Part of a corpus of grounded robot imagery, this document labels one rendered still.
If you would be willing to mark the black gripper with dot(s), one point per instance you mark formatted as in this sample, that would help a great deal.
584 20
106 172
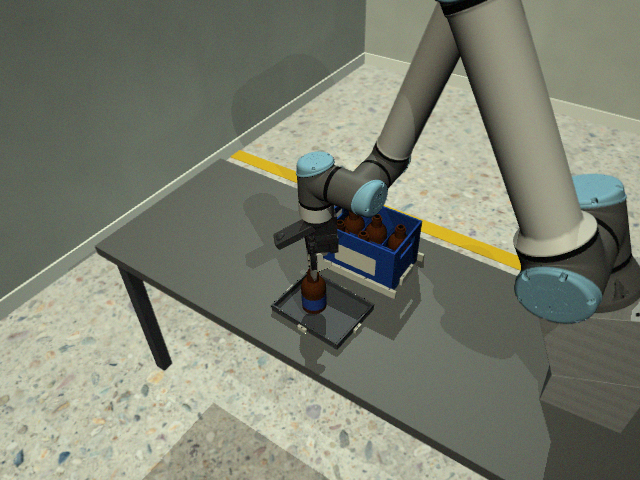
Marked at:
319 243

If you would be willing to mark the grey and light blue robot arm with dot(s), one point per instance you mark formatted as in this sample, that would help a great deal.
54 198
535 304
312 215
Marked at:
566 255

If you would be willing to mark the cream flat bar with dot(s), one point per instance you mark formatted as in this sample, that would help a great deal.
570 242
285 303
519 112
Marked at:
369 283

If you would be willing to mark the dark blue crate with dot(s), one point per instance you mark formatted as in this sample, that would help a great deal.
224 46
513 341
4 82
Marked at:
373 261

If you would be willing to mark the brown glass bottle with blue label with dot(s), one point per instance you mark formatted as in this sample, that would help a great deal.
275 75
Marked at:
313 294

